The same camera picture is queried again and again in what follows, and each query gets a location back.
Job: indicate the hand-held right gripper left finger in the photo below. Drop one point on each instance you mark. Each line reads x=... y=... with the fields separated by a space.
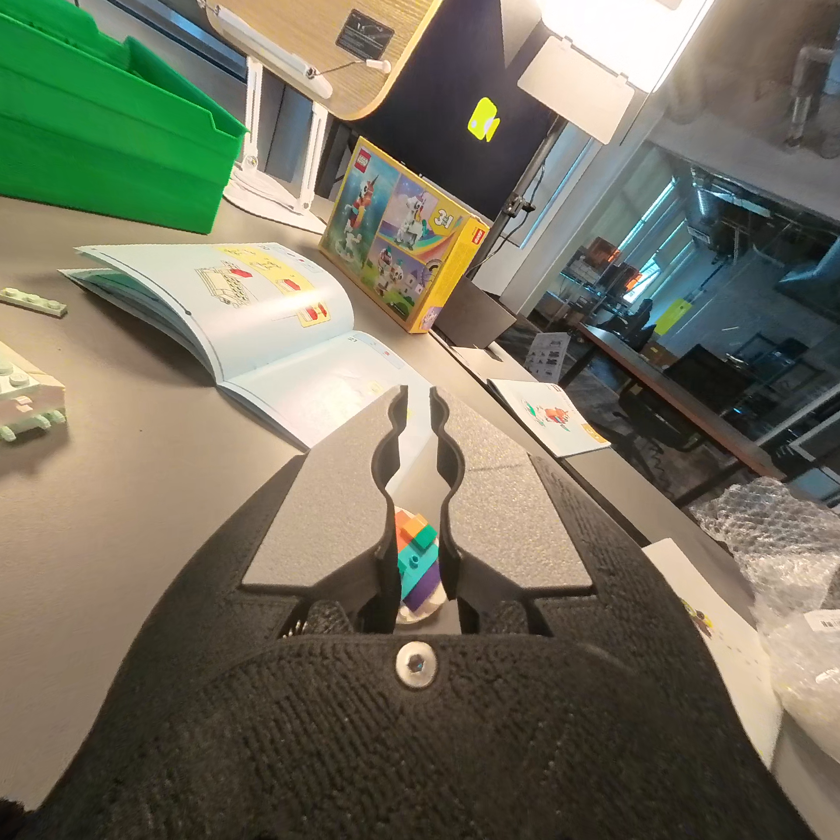
x=328 y=512

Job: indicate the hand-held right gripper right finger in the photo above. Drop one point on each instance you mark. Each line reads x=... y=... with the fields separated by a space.
x=505 y=505

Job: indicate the colourful lego piece cluster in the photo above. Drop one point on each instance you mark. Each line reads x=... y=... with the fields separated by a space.
x=415 y=558

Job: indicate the open lego instruction booklet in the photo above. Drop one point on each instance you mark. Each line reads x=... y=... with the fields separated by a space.
x=249 y=328

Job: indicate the yellow lego set box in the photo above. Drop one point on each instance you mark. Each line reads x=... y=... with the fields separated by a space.
x=403 y=239

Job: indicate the pale green lego assembly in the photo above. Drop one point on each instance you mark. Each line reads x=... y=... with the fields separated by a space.
x=26 y=400

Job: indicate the pale green lego plate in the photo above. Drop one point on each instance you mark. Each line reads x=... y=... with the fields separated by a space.
x=33 y=303

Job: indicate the small closed instruction booklet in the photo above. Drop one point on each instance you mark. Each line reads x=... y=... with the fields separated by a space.
x=551 y=417

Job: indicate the dark grey box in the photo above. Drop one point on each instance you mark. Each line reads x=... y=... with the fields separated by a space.
x=472 y=315

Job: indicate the long wooden table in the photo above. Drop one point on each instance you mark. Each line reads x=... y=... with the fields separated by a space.
x=682 y=394

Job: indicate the black office chair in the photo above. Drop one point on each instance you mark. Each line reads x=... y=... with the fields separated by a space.
x=640 y=325

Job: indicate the white paper sheet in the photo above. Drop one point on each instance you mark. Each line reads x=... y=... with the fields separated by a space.
x=715 y=643

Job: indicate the bubble wrap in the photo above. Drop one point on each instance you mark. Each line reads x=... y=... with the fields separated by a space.
x=768 y=531

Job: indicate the black light stand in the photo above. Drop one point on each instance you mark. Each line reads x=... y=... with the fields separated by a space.
x=518 y=197

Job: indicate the clear plastic bag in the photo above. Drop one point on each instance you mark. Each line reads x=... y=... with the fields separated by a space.
x=804 y=669

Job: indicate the wooden tilted stand board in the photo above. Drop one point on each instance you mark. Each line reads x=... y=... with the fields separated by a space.
x=275 y=157

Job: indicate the green plastic bin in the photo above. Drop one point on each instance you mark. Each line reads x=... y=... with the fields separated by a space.
x=105 y=124

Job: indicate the studio light panel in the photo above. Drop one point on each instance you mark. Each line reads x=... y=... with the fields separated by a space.
x=610 y=59

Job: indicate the wooden board with black label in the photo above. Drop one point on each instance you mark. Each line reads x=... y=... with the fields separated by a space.
x=341 y=46

